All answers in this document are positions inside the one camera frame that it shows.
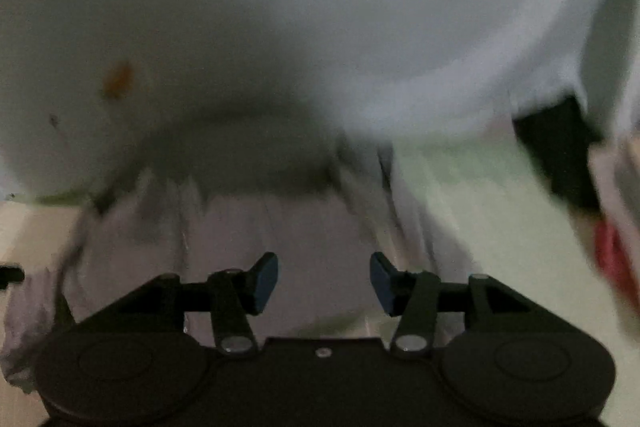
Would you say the white carrot-print storage bag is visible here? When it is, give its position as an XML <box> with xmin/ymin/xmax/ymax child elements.
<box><xmin>1</xmin><ymin>0</ymin><xmax>639</xmax><ymax>197</ymax></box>

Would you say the light purple grey garment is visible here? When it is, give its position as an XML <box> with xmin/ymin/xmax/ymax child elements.
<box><xmin>1</xmin><ymin>127</ymin><xmax>475</xmax><ymax>392</ymax></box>

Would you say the black object at mat edge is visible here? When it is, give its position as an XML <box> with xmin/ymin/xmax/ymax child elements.
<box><xmin>512</xmin><ymin>95</ymin><xmax>601</xmax><ymax>215</ymax></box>

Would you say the red object at mat edge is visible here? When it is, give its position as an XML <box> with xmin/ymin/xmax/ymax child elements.
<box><xmin>594</xmin><ymin>220</ymin><xmax>639</xmax><ymax>312</ymax></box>

